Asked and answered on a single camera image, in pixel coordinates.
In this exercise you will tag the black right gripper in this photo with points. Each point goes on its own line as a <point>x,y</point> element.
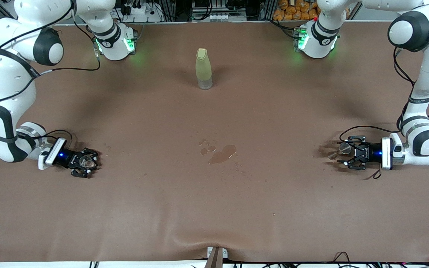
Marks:
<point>68,158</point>

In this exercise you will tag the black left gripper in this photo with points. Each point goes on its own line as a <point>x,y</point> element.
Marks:
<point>370,153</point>

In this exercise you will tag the clear glass beaker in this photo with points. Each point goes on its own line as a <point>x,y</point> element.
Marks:
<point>86,161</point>

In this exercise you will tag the steel jigger measuring cup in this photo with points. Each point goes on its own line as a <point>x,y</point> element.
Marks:
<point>345,148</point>

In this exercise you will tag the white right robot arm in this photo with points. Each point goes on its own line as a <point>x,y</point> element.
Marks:
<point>9,74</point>

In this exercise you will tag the green frosted bottle shaker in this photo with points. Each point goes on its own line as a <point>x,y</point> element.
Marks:
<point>203,67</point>

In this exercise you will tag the brown table mat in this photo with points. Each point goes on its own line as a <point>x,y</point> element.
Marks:
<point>214,204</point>

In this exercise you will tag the spilled brown liquid puddle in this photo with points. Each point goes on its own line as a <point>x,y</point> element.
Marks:
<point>222,153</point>

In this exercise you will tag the orange packets pile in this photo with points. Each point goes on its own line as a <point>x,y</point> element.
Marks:
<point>292,13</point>

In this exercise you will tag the white power strip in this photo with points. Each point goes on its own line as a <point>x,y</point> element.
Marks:
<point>140,11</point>

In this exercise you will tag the metal table edge bracket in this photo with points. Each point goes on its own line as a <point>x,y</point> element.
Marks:
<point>216,258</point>

